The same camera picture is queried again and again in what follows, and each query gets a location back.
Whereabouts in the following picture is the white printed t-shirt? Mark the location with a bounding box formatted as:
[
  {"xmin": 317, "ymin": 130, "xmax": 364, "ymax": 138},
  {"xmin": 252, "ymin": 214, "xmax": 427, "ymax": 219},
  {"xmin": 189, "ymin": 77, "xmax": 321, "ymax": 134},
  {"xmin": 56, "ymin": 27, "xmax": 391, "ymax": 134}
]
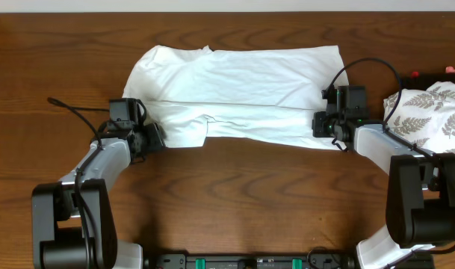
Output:
[{"xmin": 123, "ymin": 46, "xmax": 348, "ymax": 149}]

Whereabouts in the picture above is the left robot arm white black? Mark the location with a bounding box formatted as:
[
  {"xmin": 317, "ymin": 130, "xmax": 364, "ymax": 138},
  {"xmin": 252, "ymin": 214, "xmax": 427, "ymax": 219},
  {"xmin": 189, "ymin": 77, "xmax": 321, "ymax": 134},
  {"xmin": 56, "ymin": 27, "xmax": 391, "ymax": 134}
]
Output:
[{"xmin": 31, "ymin": 98, "xmax": 165, "ymax": 269}]

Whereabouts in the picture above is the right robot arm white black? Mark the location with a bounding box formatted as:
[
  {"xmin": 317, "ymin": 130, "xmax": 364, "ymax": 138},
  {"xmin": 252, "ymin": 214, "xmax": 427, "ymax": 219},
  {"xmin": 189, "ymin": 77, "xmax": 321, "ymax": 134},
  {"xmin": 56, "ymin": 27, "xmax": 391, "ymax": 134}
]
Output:
[{"xmin": 312, "ymin": 85, "xmax": 455, "ymax": 268}]

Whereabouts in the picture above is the black garment with red details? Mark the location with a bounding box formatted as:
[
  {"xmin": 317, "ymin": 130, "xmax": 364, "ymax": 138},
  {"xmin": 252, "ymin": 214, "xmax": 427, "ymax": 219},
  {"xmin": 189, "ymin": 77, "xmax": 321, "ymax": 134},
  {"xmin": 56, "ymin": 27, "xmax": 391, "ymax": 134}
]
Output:
[{"xmin": 401, "ymin": 66, "xmax": 455, "ymax": 90}]

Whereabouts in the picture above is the white fern pattern cloth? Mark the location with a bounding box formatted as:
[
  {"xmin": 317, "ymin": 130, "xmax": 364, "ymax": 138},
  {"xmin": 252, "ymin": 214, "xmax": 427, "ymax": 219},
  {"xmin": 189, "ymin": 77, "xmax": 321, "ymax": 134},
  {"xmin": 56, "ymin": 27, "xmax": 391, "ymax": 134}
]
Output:
[{"xmin": 383, "ymin": 82, "xmax": 455, "ymax": 154}]

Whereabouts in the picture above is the black mounting rail with clamps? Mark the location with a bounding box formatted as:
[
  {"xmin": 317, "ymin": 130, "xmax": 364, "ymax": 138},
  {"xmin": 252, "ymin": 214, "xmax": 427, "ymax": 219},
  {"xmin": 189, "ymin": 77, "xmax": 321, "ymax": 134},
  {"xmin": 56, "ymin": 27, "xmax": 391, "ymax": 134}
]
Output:
[{"xmin": 141, "ymin": 248, "xmax": 361, "ymax": 269}]

